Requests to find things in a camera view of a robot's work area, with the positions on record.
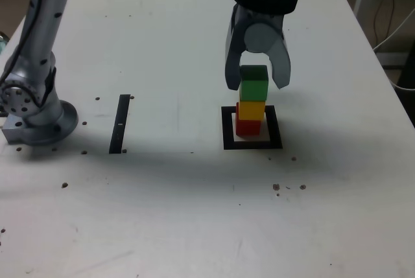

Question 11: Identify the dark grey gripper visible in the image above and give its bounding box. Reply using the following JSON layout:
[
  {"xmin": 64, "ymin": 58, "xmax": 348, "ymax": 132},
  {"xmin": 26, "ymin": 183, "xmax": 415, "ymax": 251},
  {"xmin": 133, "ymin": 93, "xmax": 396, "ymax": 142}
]
[{"xmin": 224, "ymin": 4, "xmax": 292, "ymax": 91}]

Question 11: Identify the green cube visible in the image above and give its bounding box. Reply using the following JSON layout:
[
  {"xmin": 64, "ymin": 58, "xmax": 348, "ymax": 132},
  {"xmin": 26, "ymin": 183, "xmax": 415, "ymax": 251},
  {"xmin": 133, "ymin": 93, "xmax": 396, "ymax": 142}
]
[{"xmin": 239, "ymin": 64, "xmax": 269, "ymax": 102}]

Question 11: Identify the yellow cube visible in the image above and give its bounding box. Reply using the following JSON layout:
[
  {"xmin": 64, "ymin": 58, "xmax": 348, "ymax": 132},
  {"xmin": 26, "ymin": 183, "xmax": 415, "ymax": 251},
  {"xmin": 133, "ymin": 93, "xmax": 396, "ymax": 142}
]
[{"xmin": 238, "ymin": 98, "xmax": 266, "ymax": 121}]

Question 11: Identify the red cube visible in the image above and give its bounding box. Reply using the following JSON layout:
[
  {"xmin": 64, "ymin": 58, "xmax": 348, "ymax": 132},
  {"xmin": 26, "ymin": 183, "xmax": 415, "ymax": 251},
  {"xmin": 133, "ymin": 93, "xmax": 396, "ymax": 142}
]
[{"xmin": 235, "ymin": 101, "xmax": 262, "ymax": 137}]

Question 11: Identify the black tape square outline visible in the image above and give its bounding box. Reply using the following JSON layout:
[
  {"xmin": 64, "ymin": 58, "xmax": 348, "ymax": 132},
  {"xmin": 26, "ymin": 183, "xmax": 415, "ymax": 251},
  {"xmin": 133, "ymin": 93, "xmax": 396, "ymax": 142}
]
[{"xmin": 220, "ymin": 105, "xmax": 283, "ymax": 151}]

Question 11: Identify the black tape strip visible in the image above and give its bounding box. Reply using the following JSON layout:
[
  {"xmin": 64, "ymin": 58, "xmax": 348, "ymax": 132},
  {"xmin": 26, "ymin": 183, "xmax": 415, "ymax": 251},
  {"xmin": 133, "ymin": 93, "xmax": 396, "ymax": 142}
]
[{"xmin": 108, "ymin": 94, "xmax": 132, "ymax": 154}]

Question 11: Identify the thin black cable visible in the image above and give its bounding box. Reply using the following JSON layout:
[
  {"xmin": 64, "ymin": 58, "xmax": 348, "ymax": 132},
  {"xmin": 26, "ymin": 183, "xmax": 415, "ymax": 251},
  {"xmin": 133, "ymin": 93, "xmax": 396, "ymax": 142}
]
[{"xmin": 372, "ymin": 0, "xmax": 396, "ymax": 47}]

